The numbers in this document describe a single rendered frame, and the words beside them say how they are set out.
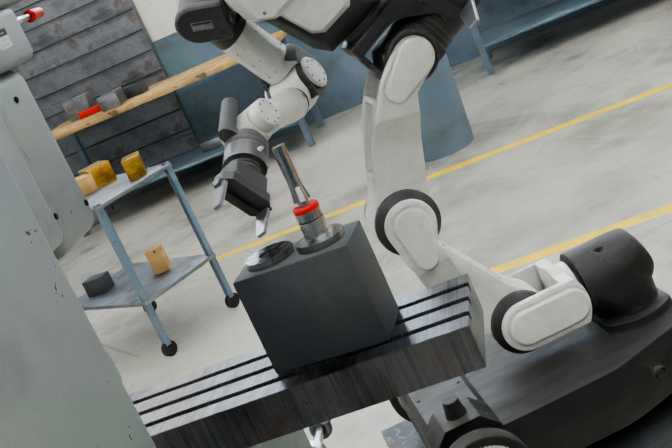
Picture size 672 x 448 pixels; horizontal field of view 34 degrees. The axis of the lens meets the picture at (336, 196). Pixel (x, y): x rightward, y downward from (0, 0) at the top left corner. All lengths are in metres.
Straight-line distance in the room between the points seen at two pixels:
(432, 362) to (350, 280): 0.19
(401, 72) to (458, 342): 0.65
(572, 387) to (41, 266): 1.24
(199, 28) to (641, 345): 1.15
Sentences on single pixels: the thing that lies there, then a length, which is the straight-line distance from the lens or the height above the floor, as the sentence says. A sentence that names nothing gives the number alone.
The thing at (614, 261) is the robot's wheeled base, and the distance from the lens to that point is 2.47.
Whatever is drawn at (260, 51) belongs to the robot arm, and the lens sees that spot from 2.37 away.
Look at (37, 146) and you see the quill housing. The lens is 1.94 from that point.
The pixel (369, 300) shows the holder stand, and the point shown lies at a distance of 1.84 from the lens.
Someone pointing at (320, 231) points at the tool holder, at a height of 1.18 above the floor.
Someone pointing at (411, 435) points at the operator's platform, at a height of 0.40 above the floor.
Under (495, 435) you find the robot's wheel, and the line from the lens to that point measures 2.25.
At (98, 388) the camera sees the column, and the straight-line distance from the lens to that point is 1.55.
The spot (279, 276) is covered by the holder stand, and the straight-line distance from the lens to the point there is 1.85.
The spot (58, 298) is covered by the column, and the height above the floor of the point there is 1.34.
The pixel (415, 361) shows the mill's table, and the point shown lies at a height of 0.94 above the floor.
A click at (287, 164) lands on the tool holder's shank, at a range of 1.83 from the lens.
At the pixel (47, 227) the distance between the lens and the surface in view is 1.82.
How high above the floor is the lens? 1.66
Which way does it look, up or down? 14 degrees down
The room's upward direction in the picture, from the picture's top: 24 degrees counter-clockwise
